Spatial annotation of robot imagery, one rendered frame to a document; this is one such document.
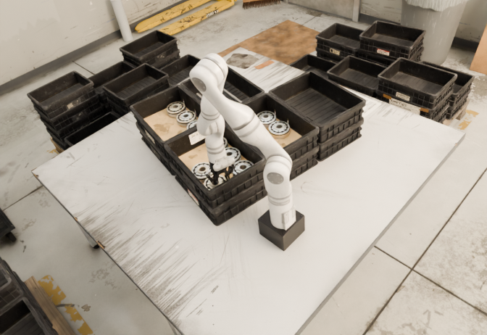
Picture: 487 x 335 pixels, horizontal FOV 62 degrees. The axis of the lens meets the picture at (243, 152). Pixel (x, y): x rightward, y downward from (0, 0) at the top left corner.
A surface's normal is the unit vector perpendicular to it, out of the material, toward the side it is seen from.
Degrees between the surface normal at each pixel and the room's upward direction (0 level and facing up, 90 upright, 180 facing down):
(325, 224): 0
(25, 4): 90
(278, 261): 0
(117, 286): 0
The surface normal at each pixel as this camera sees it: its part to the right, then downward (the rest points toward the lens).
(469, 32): -0.70, 0.54
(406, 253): -0.11, -0.73
